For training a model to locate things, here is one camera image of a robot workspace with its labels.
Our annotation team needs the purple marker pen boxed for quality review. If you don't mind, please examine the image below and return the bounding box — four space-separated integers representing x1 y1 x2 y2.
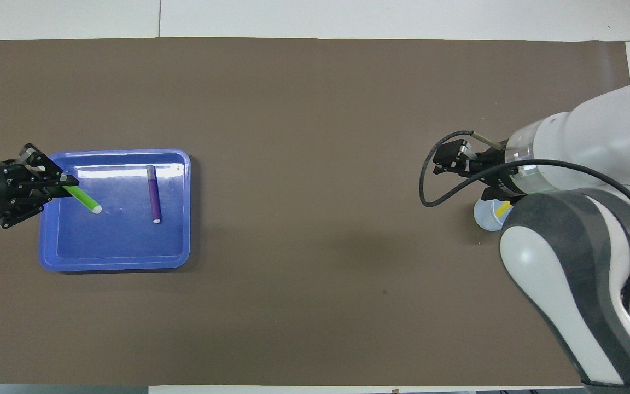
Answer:
146 164 162 224

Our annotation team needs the clear plastic cup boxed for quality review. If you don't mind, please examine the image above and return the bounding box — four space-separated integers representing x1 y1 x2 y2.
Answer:
474 198 512 232

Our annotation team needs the blue plastic tray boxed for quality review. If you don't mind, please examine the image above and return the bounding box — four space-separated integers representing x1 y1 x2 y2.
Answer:
39 148 191 273

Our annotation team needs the green marker pen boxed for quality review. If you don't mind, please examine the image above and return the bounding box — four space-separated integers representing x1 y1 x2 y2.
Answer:
63 185 103 215

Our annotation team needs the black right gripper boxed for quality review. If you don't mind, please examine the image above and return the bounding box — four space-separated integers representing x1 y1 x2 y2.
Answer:
434 138 515 203

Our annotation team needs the brown table mat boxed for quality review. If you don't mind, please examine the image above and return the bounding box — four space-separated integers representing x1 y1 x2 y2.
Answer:
0 37 630 386

